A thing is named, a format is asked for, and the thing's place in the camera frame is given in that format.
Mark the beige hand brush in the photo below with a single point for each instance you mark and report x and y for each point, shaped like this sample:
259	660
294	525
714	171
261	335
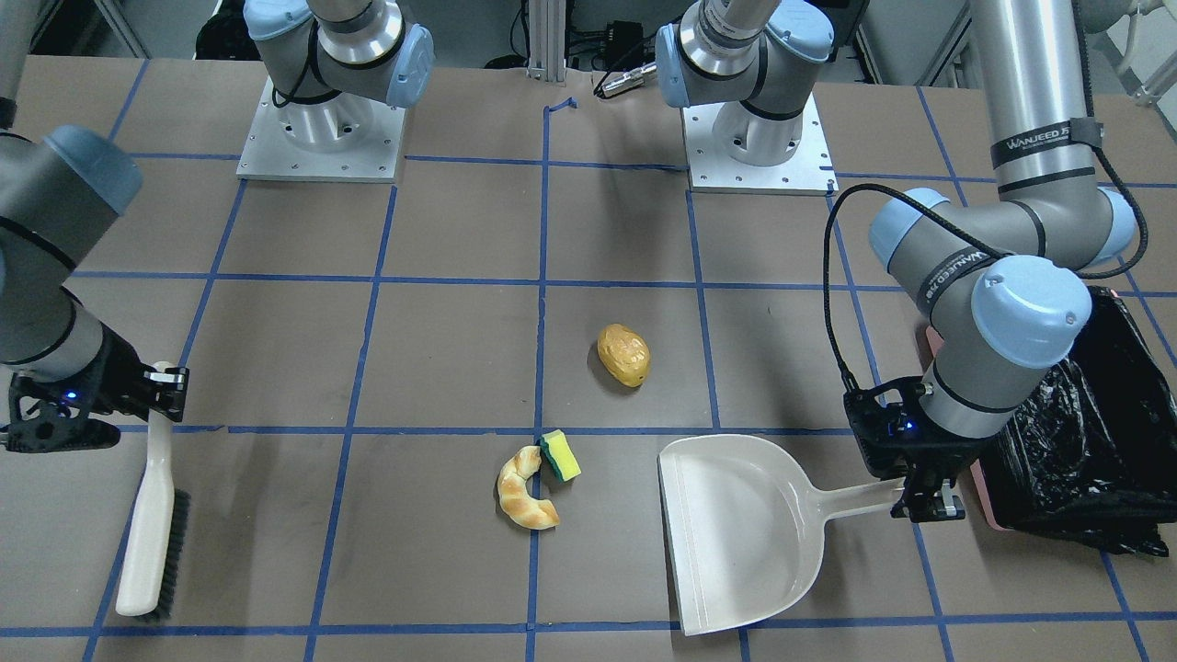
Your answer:
159	518

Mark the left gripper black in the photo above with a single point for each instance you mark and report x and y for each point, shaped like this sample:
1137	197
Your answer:
940	458

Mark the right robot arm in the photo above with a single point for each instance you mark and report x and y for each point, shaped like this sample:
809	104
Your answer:
62	193

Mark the aluminium frame post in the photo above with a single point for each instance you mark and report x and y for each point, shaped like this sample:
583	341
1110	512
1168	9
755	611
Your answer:
546	40

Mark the bin with black bag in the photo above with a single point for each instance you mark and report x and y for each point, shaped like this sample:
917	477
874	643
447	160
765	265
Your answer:
1090	456

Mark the beige plastic dustpan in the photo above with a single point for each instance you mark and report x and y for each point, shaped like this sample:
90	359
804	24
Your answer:
746	527

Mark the toy croissant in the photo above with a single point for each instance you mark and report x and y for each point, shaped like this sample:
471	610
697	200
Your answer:
513	493

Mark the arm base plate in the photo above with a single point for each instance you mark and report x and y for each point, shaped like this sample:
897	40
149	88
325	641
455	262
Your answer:
349	139
731	151

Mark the yellow green sponge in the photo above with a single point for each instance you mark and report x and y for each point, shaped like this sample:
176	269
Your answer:
558	452

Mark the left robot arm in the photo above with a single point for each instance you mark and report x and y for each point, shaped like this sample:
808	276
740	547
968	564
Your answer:
1002	283

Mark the toy potato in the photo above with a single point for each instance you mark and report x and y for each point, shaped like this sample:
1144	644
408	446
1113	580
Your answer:
624	354

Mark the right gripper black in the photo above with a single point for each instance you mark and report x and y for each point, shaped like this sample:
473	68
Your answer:
118	370

